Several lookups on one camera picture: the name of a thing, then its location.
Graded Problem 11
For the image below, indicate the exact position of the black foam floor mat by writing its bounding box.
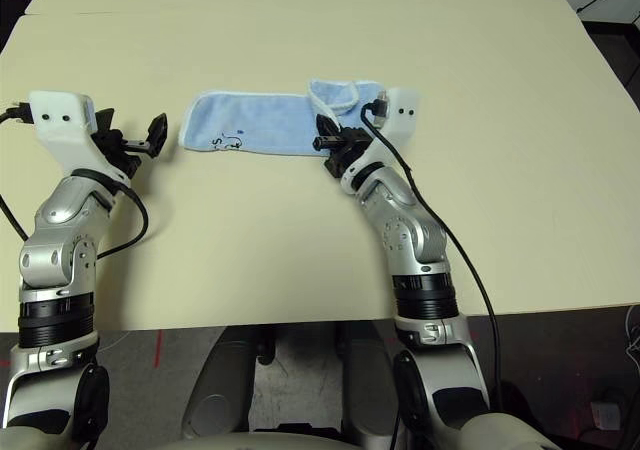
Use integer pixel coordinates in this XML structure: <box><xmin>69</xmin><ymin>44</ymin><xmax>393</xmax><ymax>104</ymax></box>
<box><xmin>0</xmin><ymin>0</ymin><xmax>37</xmax><ymax>54</ymax></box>
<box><xmin>582</xmin><ymin>19</ymin><xmax>640</xmax><ymax>102</ymax></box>

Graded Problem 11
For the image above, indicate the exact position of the thin white floor cable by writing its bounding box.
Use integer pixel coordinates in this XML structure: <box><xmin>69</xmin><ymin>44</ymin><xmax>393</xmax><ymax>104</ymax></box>
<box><xmin>97</xmin><ymin>329</ymin><xmax>132</xmax><ymax>354</ymax></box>

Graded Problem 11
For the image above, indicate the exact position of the white power adapter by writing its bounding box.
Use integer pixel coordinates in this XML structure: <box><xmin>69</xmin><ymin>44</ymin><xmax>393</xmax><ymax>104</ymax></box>
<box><xmin>589</xmin><ymin>399</ymin><xmax>622</xmax><ymax>432</ymax></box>

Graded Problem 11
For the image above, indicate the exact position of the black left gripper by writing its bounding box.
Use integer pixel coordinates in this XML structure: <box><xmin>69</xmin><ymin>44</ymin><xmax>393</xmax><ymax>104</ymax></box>
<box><xmin>93</xmin><ymin>108</ymin><xmax>169</xmax><ymax>180</ymax></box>

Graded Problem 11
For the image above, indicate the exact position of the light blue towel white trim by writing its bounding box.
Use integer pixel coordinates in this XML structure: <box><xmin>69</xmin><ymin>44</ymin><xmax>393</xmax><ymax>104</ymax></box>
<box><xmin>177</xmin><ymin>76</ymin><xmax>387</xmax><ymax>157</ymax></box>

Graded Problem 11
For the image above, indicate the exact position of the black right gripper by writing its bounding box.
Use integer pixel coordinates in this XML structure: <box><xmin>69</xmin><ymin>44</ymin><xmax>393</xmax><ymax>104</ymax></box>
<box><xmin>311</xmin><ymin>113</ymin><xmax>375</xmax><ymax>180</ymax></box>

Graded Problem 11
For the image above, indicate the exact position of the grey robot torso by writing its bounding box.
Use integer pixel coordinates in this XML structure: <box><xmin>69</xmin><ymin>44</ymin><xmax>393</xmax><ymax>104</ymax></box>
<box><xmin>158</xmin><ymin>428</ymin><xmax>362</xmax><ymax>450</ymax></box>

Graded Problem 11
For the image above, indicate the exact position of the white tangled cable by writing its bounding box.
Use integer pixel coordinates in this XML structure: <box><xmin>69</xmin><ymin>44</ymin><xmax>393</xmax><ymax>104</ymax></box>
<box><xmin>622</xmin><ymin>303</ymin><xmax>640</xmax><ymax>360</ymax></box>

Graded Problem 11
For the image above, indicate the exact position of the grey robot left leg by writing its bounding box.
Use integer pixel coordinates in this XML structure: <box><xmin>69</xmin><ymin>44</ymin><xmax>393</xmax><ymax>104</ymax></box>
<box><xmin>186</xmin><ymin>326</ymin><xmax>262</xmax><ymax>435</ymax></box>

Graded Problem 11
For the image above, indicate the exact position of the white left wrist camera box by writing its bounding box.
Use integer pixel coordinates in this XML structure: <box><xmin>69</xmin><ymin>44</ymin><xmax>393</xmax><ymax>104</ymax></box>
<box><xmin>28</xmin><ymin>89</ymin><xmax>132</xmax><ymax>187</ymax></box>

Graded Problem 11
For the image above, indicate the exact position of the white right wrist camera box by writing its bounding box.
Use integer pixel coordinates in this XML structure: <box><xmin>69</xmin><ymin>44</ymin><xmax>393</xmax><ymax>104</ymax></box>
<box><xmin>343</xmin><ymin>86</ymin><xmax>425</xmax><ymax>192</ymax></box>

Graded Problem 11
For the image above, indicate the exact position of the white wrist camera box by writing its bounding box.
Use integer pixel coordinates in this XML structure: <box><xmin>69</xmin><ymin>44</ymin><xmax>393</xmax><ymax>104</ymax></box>
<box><xmin>343</xmin><ymin>86</ymin><xmax>425</xmax><ymax>192</ymax></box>
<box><xmin>28</xmin><ymin>89</ymin><xmax>132</xmax><ymax>187</ymax></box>

